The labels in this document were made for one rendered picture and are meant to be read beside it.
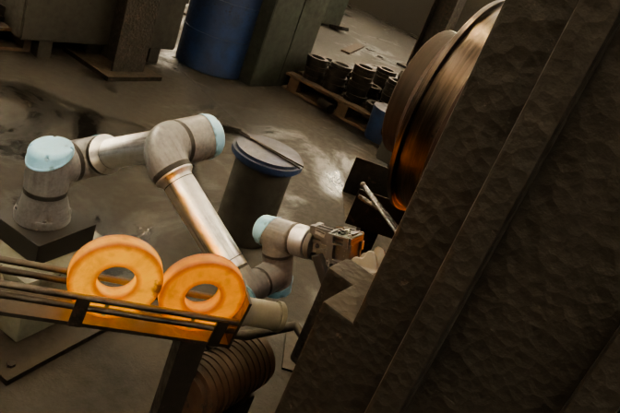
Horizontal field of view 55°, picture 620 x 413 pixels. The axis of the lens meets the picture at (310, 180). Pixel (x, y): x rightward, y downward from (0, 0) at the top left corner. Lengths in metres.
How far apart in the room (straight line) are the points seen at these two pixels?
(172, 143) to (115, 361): 0.82
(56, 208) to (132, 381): 0.56
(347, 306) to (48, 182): 1.04
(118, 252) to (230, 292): 0.22
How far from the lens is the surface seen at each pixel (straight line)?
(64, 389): 1.89
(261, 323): 1.16
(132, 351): 2.02
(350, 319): 0.90
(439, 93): 1.06
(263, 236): 1.42
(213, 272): 1.08
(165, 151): 1.40
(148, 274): 1.06
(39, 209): 1.79
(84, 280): 1.06
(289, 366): 2.15
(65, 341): 1.99
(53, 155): 1.72
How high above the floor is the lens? 1.36
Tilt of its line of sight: 23 degrees down
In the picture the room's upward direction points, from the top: 21 degrees clockwise
